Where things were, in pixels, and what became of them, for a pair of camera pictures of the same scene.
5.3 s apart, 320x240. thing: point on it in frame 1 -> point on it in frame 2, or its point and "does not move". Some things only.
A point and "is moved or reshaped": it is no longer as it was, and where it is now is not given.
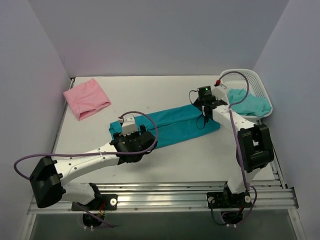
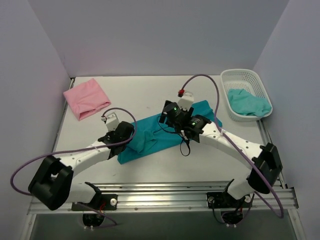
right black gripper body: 200,102 -> 166,110
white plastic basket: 250,81 does not move
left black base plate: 107,202 does not move
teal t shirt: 171,124 is moved or reshaped
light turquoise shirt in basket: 252,105 does not move
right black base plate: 226,200 does not move
